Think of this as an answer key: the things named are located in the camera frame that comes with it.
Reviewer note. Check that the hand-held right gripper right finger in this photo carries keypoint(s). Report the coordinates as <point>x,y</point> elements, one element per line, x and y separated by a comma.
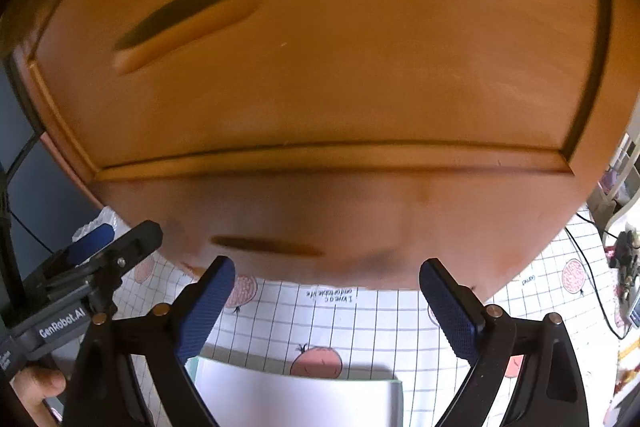
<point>450,307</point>

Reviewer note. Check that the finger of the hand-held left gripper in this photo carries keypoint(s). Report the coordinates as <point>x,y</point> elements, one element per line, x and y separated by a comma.
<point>90,242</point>
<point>135,247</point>

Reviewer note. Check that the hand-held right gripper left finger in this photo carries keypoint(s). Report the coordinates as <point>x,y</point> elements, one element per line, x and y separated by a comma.
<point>205,307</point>

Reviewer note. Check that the white tray with teal rim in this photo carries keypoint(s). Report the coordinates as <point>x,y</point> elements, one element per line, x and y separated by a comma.
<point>300,397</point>

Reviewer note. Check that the wooden drawer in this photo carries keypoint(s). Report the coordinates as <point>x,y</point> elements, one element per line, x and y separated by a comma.
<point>350,57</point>

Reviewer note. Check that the person's left hand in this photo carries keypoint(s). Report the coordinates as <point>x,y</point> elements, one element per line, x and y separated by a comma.
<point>35,387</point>

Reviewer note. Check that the clear plastic bag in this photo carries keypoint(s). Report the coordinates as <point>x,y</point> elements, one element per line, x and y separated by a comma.
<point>100,214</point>

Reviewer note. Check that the dark blue panel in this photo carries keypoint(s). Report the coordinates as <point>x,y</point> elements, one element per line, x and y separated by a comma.
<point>40,187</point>

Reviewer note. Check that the checked fruit print tablecloth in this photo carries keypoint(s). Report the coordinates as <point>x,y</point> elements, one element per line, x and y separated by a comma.
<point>375,322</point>

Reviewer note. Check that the dark gadget cluster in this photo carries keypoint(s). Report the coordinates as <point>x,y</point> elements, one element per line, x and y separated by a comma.
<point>625,252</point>

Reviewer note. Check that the small screen device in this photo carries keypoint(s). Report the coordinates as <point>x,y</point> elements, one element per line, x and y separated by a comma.
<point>635,307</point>

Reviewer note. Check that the wooden nightstand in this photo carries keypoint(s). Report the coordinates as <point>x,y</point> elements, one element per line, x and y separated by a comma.
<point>615,107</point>

